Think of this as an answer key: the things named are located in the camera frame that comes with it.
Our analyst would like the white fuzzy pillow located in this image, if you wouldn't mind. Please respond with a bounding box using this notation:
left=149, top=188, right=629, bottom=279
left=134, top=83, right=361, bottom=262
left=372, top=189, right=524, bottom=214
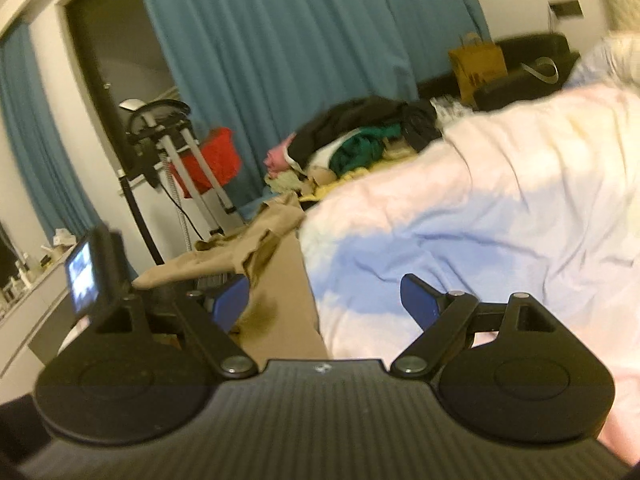
left=569, top=30, right=640, bottom=97

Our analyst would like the pastel tie-dye blanket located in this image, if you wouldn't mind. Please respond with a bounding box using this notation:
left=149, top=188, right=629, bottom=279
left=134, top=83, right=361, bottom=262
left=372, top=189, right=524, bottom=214
left=297, top=82, right=640, bottom=466

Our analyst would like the green garment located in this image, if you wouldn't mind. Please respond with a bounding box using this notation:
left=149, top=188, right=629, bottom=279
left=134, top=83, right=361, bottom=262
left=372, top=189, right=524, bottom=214
left=330, top=125, right=403, bottom=176

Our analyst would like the yellow cloth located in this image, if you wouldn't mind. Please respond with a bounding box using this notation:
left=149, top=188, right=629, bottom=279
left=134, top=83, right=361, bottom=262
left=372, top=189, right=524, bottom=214
left=300, top=155, right=426, bottom=202

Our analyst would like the pink garment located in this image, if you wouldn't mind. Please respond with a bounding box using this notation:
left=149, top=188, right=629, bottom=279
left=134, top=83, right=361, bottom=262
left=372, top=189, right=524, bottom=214
left=264, top=135, right=297, bottom=179

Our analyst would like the black sofa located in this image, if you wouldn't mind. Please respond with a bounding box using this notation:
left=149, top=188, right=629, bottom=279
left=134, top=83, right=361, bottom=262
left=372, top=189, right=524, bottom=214
left=417, top=32, right=582, bottom=112

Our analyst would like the tan shirt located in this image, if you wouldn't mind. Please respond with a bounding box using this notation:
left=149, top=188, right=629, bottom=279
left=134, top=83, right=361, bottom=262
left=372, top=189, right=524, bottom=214
left=132, top=192, right=328, bottom=361

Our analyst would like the black and white patterned cloth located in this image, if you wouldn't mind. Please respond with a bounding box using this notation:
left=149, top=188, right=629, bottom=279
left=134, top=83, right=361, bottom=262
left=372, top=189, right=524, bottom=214
left=431, top=97, right=472, bottom=122

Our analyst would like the garment steamer stand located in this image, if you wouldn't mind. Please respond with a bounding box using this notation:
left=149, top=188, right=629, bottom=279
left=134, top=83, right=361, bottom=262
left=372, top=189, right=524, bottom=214
left=117, top=99, right=246, bottom=267

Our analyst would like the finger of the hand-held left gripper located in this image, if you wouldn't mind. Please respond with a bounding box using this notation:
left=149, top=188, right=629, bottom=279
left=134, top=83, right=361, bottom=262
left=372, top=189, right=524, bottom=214
left=148, top=286, right=190, bottom=313

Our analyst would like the red basket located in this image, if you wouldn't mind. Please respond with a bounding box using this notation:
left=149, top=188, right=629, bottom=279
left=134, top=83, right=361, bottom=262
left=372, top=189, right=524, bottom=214
left=170, top=127, right=243, bottom=198

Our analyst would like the white dresser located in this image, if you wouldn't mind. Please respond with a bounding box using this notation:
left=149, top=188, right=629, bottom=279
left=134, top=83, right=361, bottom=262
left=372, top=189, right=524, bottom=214
left=0, top=259, right=77, bottom=377

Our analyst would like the dark window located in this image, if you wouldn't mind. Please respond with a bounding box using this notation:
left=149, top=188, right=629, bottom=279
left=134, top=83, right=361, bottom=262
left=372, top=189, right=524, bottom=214
left=59, top=0, right=177, bottom=187

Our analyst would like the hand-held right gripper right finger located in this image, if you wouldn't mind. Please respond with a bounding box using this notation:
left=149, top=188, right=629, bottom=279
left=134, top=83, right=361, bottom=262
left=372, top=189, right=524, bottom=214
left=390, top=273, right=566, bottom=379

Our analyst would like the yellow paper bag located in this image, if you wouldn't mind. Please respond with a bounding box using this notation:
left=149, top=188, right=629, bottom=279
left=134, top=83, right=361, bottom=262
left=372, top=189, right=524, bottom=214
left=448, top=32, right=508, bottom=105

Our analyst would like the wide blue curtain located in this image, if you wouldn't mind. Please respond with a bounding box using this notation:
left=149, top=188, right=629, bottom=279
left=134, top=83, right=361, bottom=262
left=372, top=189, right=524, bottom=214
left=131, top=0, right=493, bottom=221

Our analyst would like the narrow blue curtain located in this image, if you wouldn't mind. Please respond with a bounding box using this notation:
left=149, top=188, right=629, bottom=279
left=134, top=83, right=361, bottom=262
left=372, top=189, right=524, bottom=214
left=0, top=20, right=103, bottom=256

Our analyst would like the pale bag strap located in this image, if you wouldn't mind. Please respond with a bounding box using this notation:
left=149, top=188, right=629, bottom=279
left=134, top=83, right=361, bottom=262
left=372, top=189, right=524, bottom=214
left=520, top=57, right=559, bottom=84

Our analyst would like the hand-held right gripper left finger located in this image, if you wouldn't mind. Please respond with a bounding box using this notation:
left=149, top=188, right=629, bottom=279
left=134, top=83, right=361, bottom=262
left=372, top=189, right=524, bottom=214
left=95, top=276, right=258, bottom=379

